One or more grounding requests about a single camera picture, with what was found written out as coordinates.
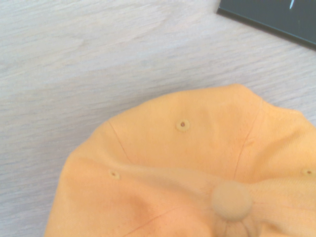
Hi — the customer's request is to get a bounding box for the black wallet with cross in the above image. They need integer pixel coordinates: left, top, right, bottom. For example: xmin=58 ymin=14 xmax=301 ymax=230
xmin=216 ymin=0 xmax=316 ymax=51

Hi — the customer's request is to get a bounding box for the orange baseball cap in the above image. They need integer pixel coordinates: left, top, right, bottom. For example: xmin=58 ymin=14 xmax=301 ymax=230
xmin=43 ymin=83 xmax=316 ymax=237

